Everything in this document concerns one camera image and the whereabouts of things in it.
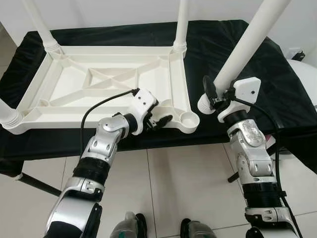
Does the white plastic table top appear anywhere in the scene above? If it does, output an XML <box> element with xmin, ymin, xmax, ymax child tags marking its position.
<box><xmin>2</xmin><ymin>46</ymin><xmax>200</xmax><ymax>135</ymax></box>

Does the black tablecloth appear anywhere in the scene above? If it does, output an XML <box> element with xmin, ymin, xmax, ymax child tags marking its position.
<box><xmin>0</xmin><ymin>20</ymin><xmax>317</xmax><ymax>174</ymax></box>

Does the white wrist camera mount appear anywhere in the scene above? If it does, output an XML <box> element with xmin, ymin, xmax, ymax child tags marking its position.
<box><xmin>130</xmin><ymin>89</ymin><xmax>158</xmax><ymax>134</ymax></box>
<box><xmin>218</xmin><ymin>77</ymin><xmax>262</xmax><ymax>122</ymax></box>

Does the white plastic table leg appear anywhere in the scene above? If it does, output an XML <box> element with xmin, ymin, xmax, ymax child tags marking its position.
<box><xmin>0</xmin><ymin>98</ymin><xmax>23</xmax><ymax>130</ymax></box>
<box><xmin>22</xmin><ymin>0</ymin><xmax>62</xmax><ymax>54</ymax></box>
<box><xmin>173</xmin><ymin>0</ymin><xmax>190</xmax><ymax>54</ymax></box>
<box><xmin>197</xmin><ymin>0</ymin><xmax>292</xmax><ymax>115</ymax></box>

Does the grey robot left leg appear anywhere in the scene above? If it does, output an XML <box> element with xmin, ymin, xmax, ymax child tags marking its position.
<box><xmin>110</xmin><ymin>212</ymin><xmax>148</xmax><ymax>238</ymax></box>

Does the pink object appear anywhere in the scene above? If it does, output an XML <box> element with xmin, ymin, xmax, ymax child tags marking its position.
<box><xmin>266</xmin><ymin>134</ymin><xmax>276</xmax><ymax>150</ymax></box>

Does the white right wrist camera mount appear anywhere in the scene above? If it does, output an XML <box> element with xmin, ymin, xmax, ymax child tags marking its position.
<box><xmin>218</xmin><ymin>77</ymin><xmax>262</xmax><ymax>122</ymax></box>

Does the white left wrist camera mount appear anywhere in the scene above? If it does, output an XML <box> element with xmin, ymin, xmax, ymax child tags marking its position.
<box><xmin>130</xmin><ymin>89</ymin><xmax>158</xmax><ymax>134</ymax></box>

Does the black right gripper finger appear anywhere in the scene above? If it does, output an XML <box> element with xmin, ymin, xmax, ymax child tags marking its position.
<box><xmin>203</xmin><ymin>75</ymin><xmax>219</xmax><ymax>105</ymax></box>

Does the black metal table leg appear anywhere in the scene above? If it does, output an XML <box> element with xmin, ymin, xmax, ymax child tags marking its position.
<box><xmin>17</xmin><ymin>174</ymin><xmax>63</xmax><ymax>197</ymax></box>
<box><xmin>227</xmin><ymin>144</ymin><xmax>293</xmax><ymax>183</ymax></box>

